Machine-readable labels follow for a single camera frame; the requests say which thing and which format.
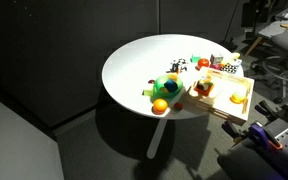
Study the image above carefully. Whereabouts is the black white plush cube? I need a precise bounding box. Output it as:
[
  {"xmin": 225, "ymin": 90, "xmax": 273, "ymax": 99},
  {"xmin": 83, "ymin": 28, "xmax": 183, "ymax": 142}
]
[{"xmin": 168, "ymin": 58, "xmax": 188, "ymax": 74}]

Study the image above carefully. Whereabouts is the colourful plush cube in box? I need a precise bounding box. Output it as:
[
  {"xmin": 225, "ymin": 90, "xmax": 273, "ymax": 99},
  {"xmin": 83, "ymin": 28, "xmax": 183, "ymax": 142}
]
[{"xmin": 194, "ymin": 75, "xmax": 214, "ymax": 96}]

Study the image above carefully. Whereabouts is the red toy tomato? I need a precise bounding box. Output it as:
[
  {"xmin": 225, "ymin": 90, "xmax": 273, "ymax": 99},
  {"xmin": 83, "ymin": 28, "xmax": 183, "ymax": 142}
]
[{"xmin": 197, "ymin": 58, "xmax": 210, "ymax": 69}]

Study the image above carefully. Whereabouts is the wooden tray box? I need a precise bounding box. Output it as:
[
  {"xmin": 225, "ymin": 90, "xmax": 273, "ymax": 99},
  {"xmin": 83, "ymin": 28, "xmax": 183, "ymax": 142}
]
[{"xmin": 183, "ymin": 67, "xmax": 254, "ymax": 126}]

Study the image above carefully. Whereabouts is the blue patterned plush cube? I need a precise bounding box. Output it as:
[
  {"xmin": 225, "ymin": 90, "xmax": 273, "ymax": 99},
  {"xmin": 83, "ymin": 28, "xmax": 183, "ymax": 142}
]
[{"xmin": 221, "ymin": 59, "xmax": 242, "ymax": 74}]

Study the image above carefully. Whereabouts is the yellow lemon toy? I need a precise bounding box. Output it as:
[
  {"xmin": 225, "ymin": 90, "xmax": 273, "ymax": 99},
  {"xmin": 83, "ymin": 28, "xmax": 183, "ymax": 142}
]
[{"xmin": 230, "ymin": 92, "xmax": 246, "ymax": 104}]

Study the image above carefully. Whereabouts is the yellow toy banana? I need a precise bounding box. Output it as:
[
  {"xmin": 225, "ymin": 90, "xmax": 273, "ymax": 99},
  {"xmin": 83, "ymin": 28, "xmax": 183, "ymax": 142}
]
[{"xmin": 220, "ymin": 52, "xmax": 240, "ymax": 66}]

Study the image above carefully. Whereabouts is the white round table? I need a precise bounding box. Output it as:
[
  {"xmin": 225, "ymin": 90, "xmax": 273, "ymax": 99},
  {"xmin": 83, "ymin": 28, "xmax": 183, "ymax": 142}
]
[{"xmin": 101, "ymin": 33, "xmax": 245, "ymax": 160}]

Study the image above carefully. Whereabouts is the orange ball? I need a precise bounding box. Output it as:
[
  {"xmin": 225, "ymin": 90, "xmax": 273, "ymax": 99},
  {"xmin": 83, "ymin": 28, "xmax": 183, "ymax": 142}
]
[{"xmin": 153, "ymin": 98, "xmax": 168, "ymax": 113}]

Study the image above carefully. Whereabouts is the green plastic bowl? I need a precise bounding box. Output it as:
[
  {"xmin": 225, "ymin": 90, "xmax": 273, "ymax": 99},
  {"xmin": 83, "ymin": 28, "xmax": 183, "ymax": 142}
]
[{"xmin": 153, "ymin": 74, "xmax": 183, "ymax": 98}]

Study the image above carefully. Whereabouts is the small red ball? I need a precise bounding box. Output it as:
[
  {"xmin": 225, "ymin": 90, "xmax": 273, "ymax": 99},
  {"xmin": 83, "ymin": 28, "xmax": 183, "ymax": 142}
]
[{"xmin": 173, "ymin": 102, "xmax": 183, "ymax": 111}]

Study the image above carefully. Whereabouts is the green block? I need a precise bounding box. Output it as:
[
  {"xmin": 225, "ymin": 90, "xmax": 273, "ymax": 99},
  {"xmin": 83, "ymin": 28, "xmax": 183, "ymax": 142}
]
[{"xmin": 190, "ymin": 55, "xmax": 201, "ymax": 63}]

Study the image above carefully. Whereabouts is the magenta block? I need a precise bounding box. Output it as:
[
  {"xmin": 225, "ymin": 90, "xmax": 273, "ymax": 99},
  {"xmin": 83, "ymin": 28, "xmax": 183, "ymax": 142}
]
[{"xmin": 210, "ymin": 64, "xmax": 221, "ymax": 70}]

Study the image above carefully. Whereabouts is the grey embossed cube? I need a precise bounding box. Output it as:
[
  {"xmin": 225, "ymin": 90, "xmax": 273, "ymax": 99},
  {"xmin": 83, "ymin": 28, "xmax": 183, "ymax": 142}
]
[{"xmin": 210, "ymin": 54, "xmax": 223, "ymax": 65}]

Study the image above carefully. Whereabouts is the grey office chair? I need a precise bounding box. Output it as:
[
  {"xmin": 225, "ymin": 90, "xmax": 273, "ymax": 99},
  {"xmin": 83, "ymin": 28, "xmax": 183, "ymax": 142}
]
[{"xmin": 244, "ymin": 21, "xmax": 288, "ymax": 104}]

